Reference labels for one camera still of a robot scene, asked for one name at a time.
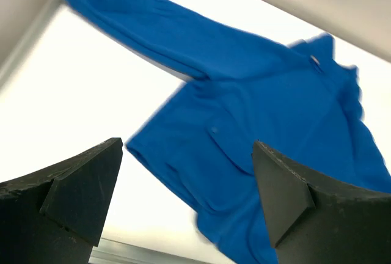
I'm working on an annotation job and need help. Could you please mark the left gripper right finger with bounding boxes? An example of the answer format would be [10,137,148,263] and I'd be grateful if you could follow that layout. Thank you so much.
[252,142,390,264]

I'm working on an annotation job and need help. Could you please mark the aluminium table frame rail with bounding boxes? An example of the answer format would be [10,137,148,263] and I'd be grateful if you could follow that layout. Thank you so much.
[90,238,208,264]

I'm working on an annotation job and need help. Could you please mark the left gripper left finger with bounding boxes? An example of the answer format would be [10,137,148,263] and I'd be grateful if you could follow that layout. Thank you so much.
[1,137,123,263]

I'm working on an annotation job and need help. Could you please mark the blue zip jacket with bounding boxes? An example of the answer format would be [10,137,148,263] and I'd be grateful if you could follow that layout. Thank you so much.
[66,0,390,263]

